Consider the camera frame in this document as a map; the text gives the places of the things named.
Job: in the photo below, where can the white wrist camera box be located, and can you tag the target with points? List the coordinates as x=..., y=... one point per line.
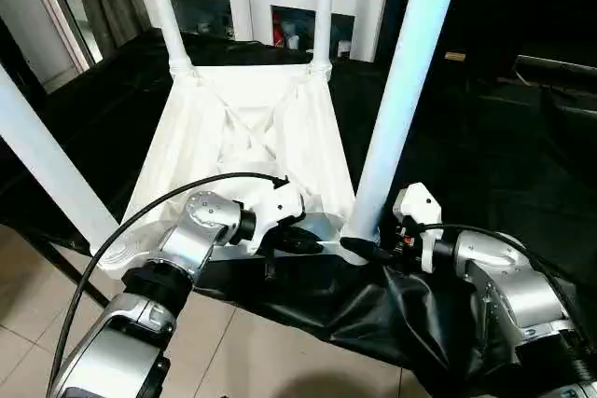
x=418, y=212
x=278, y=207

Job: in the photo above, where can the black table mat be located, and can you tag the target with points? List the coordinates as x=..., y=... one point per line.
x=485, y=137

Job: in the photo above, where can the black metal table leg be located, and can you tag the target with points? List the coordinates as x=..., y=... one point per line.
x=56, y=263

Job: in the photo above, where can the white plastic table leg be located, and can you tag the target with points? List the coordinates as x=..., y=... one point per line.
x=166, y=6
x=401, y=90
x=322, y=6
x=51, y=165

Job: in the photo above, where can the white plastic table top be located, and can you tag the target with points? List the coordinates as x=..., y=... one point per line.
x=252, y=137

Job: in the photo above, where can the small yellow label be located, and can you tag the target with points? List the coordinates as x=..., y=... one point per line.
x=454, y=56

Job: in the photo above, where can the silver metal rod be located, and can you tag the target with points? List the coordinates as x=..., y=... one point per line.
x=558, y=65

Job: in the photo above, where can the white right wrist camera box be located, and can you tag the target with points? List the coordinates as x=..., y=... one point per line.
x=418, y=212

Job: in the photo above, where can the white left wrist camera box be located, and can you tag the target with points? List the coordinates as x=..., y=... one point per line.
x=278, y=207

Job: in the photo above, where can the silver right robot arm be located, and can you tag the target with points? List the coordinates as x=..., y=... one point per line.
x=513, y=286

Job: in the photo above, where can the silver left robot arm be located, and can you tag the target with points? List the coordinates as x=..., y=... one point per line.
x=159, y=267

